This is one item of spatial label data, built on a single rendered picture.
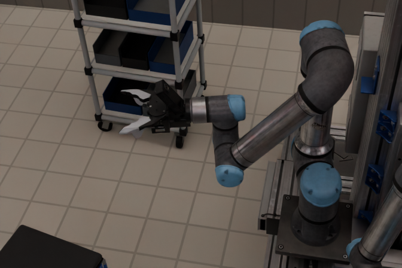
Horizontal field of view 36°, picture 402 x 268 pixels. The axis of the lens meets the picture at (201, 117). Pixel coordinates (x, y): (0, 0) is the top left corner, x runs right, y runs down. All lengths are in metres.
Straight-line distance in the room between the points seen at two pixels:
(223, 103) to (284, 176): 0.58
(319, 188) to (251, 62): 2.13
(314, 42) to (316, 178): 0.42
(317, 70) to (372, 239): 0.48
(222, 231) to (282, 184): 0.84
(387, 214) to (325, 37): 0.47
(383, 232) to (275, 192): 0.58
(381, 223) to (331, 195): 0.19
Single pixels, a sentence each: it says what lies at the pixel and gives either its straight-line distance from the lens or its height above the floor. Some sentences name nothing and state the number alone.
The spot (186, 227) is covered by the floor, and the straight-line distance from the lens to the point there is 3.01.
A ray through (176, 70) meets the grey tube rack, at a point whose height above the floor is 0.55.
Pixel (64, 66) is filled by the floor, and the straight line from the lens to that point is 3.99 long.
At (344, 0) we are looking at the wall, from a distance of 3.99.
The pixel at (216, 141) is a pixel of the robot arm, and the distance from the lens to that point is 1.78.
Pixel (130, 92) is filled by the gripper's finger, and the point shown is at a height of 1.25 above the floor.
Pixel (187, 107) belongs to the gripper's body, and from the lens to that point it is 1.74.
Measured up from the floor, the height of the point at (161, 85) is 1.33.
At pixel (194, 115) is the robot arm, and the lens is 1.74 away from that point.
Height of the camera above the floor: 2.43
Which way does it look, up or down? 44 degrees down
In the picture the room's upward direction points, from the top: 3 degrees counter-clockwise
